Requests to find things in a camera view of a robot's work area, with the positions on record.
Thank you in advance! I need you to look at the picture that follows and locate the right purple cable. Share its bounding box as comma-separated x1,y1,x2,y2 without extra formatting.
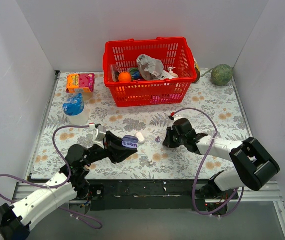
171,107,245,216

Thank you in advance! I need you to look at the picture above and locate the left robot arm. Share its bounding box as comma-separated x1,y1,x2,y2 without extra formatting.
0,130,139,240

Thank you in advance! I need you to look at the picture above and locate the orange pink snack box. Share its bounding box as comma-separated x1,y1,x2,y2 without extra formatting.
66,73,96,94

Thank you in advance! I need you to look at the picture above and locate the green melon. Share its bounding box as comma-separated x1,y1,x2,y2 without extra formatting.
211,64,234,86

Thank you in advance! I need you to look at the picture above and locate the grey crumpled bag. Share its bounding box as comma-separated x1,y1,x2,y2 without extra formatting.
136,54,164,81

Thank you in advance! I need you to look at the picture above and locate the purple earbud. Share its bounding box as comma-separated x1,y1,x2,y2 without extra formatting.
155,136,161,143
122,141,138,149

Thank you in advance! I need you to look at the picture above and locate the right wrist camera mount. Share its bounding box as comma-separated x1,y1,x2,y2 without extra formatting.
168,112,183,126

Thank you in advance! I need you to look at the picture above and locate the white earbud charging case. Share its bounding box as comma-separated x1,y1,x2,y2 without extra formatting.
135,132,146,145

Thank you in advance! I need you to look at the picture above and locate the red plastic shopping basket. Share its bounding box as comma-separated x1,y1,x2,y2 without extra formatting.
103,37,198,107

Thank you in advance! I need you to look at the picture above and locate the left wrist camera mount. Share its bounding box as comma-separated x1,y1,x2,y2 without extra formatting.
89,123,107,149

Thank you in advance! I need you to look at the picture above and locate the white pump bottle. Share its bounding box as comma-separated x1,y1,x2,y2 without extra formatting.
168,67,179,78

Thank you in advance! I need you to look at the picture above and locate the orange fruit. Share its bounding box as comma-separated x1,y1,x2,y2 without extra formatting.
118,71,132,83

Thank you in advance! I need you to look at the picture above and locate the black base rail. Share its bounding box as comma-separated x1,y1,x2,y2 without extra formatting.
68,178,240,217

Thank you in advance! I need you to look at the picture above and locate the blue earbud charging case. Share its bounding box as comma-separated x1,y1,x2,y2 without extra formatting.
122,135,139,149

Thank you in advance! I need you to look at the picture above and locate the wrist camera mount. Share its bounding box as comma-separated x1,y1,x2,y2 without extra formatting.
89,123,107,149
168,112,183,126

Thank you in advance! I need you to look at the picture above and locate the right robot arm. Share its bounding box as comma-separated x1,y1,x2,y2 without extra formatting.
163,118,280,199

